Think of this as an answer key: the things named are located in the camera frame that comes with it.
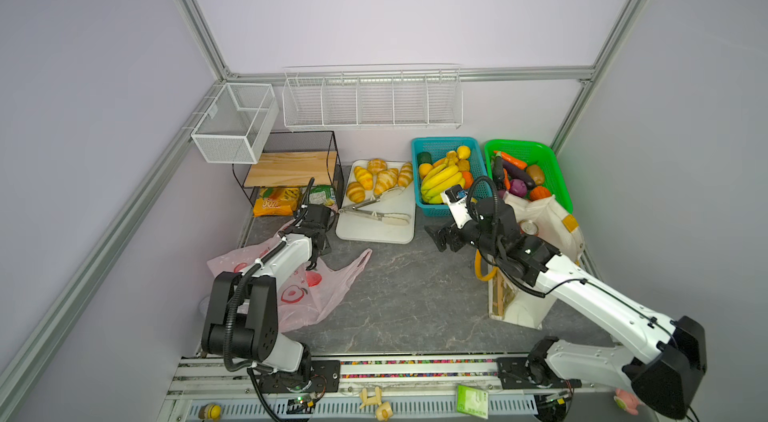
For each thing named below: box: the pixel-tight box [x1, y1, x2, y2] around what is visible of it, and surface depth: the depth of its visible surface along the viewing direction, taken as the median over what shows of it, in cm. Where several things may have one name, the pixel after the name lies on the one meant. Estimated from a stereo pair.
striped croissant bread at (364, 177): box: [353, 166, 373, 190], surface depth 117 cm
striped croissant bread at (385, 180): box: [374, 168, 399, 196], surface depth 114 cm
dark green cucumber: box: [493, 151, 504, 190], surface depth 114 cm
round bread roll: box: [368, 158, 387, 175], surface depth 118 cm
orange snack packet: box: [253, 187, 300, 217], surface depth 102 cm
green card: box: [456, 385, 489, 420], surface depth 70 cm
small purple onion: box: [509, 179, 528, 198], surface depth 108 cm
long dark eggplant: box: [501, 159, 536, 189], surface depth 115 cm
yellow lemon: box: [457, 145, 471, 159], surface depth 118 cm
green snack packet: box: [308, 185, 336, 206], surface depth 106 cm
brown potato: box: [526, 164, 544, 185], surface depth 114 cm
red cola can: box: [518, 219, 539, 237], surface depth 91 cm
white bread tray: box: [336, 160, 416, 244], surface depth 105 cm
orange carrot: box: [494, 150, 528, 170], surface depth 118 cm
